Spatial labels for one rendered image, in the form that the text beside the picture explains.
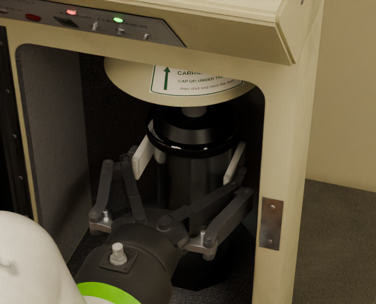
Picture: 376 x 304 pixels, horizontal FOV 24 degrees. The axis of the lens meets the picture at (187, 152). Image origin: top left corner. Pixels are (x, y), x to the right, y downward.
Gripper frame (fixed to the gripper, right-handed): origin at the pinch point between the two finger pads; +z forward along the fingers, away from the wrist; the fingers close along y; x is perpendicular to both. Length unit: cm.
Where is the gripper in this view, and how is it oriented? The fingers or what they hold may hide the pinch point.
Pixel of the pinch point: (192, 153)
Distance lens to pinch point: 101.3
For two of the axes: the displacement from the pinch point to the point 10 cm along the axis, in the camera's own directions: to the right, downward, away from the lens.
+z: 3.1, -5.9, 7.5
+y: -9.5, -1.9, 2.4
